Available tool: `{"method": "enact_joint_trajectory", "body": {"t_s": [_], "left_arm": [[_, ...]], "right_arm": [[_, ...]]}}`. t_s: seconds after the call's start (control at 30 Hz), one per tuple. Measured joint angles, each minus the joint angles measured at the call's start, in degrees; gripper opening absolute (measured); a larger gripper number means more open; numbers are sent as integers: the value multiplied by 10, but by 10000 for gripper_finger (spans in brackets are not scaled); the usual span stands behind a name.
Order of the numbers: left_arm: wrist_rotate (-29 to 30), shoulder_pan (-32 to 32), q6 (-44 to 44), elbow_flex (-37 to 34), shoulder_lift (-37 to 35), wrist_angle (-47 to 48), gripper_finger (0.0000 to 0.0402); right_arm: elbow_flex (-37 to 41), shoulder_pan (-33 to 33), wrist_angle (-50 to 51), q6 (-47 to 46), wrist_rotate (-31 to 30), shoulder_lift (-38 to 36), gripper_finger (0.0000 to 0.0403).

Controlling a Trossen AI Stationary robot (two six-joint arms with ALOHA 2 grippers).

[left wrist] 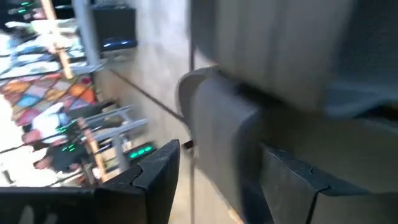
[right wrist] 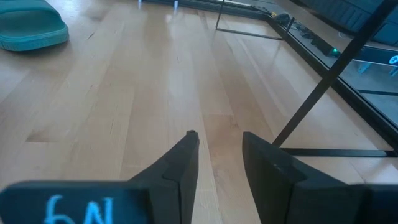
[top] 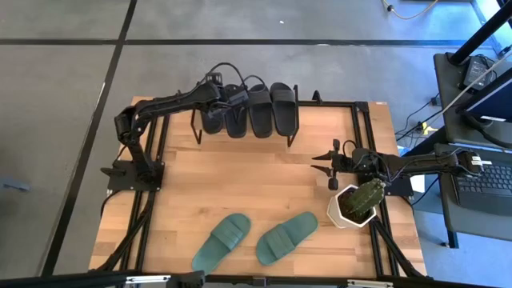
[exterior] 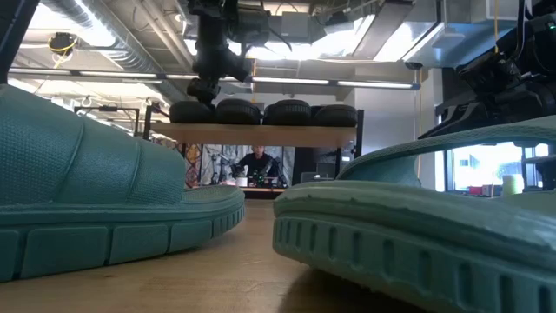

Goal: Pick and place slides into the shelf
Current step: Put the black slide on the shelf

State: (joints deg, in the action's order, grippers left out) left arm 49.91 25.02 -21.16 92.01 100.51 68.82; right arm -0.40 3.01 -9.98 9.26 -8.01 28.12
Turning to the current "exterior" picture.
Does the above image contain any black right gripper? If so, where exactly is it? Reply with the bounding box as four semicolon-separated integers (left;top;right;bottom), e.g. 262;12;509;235
419;51;556;140

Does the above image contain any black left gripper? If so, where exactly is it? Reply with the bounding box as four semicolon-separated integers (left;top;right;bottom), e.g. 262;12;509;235
186;45;254;105

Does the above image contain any green rubber slide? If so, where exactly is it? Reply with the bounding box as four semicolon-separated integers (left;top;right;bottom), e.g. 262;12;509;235
272;115;556;313
0;84;247;283

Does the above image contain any window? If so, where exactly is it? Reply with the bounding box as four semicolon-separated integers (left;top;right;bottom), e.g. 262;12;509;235
445;141;551;192

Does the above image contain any pale yellow roll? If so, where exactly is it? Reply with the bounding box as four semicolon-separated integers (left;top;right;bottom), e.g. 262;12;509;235
501;174;520;196

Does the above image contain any long ceiling light bar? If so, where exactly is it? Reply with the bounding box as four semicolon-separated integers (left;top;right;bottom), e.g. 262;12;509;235
7;67;421;91

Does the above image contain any person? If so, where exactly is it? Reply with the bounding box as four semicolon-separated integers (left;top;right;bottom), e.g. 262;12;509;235
237;145;279;177

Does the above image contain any grey ceiling box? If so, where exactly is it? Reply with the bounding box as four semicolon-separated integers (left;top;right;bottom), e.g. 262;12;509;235
281;11;310;38

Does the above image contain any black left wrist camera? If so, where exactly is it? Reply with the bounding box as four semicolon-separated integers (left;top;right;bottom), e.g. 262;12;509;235
225;3;271;47

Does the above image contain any round silver ceiling duct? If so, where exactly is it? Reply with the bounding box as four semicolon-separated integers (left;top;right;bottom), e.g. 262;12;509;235
38;0;195;103

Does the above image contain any background black rig frame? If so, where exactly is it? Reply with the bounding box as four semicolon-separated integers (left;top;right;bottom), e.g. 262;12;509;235
73;105;141;138

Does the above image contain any hanging yellow cable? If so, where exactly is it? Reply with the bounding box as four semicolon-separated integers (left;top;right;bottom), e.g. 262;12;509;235
493;0;500;56

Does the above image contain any black yellow cable reel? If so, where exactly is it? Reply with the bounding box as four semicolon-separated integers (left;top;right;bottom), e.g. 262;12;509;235
47;31;80;69

